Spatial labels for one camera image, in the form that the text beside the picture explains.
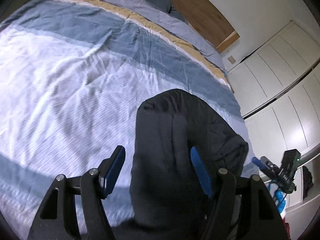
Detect striped blue white blanket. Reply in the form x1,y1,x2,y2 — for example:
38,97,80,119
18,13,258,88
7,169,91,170
0,0,253,240

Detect dark blue pillow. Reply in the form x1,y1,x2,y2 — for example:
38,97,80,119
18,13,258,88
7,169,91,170
134,0,188,23

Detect black jacket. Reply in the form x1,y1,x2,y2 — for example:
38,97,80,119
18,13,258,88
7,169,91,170
114,88,249,240

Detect wooden headboard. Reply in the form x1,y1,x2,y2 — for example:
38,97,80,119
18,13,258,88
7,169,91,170
79,0,240,53

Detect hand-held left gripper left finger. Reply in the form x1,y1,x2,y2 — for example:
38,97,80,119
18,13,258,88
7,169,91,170
27,145,126,240

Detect person's right hand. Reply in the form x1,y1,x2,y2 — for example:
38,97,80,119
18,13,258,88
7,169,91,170
271,189,287,214

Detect white wardrobe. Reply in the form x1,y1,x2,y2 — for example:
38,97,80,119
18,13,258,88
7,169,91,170
225,19,320,214

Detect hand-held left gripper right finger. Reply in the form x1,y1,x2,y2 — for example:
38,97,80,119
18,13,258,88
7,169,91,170
190,146,291,240

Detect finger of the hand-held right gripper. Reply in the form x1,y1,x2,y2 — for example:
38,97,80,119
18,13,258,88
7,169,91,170
251,156,266,172

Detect pale blue bed sheet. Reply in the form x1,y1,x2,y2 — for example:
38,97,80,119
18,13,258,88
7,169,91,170
67,0,225,68

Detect dark clothes on shelf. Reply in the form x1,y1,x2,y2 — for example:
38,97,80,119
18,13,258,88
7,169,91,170
301,166,314,201

